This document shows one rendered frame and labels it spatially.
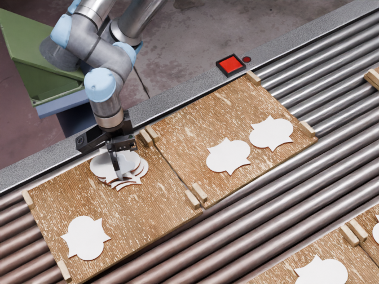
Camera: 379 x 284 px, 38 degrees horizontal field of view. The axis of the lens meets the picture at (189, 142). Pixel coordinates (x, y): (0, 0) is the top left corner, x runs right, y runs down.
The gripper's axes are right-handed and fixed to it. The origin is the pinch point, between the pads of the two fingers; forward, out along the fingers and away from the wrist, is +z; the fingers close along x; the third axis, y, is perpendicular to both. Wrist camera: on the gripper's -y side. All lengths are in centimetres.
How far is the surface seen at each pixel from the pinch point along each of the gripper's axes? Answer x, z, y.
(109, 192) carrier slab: -6.8, 3.6, -3.9
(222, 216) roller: -22.3, 5.2, 25.7
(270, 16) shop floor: 160, 97, 104
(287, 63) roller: 30, 6, 63
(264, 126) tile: 2.9, 2.6, 46.2
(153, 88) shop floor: 121, 97, 21
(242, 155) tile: -5.6, 2.6, 36.6
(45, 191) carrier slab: -0.9, 3.6, -22.1
